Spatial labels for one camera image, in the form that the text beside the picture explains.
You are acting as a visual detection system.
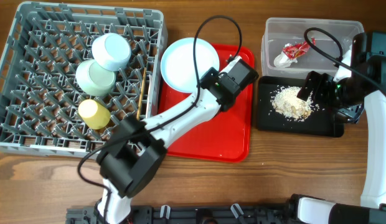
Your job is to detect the rice and peanut leftovers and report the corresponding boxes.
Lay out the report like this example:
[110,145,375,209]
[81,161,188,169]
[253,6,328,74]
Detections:
[270,86,320,122]

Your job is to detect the red snack wrapper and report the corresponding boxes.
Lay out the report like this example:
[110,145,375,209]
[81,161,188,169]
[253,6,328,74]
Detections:
[282,42,311,60]

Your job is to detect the light blue plate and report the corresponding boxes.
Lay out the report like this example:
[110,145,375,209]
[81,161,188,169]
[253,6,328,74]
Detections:
[161,37,220,93]

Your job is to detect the wooden chopstick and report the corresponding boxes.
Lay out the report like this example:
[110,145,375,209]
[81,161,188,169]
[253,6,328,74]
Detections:
[136,68,147,120]

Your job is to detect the light blue bowl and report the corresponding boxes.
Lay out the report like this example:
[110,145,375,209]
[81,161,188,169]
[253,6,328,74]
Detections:
[92,33,132,72]

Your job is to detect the yellow plastic cup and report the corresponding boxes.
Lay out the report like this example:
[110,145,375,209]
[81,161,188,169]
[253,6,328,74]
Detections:
[78,100,110,129]

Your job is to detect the light green bowl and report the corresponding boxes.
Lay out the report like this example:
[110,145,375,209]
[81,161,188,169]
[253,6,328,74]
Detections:
[75,59,116,96]

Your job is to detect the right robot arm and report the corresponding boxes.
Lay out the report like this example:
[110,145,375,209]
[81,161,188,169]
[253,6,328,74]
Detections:
[286,28,386,223]

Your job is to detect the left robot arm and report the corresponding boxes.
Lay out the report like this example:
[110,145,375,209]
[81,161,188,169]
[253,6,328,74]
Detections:
[96,57,258,223]

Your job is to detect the black waste tray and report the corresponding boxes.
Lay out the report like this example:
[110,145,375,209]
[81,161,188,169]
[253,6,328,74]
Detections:
[256,76,344,138]

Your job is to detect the grey dishwasher rack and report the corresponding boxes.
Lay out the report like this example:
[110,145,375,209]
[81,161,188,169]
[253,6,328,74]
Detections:
[0,1,168,157]

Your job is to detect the clear plastic bin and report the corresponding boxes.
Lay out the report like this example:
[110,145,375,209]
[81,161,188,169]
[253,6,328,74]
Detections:
[261,17,364,79]

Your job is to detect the red plastic tray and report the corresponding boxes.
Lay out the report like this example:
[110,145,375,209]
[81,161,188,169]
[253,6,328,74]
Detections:
[158,44,255,162]

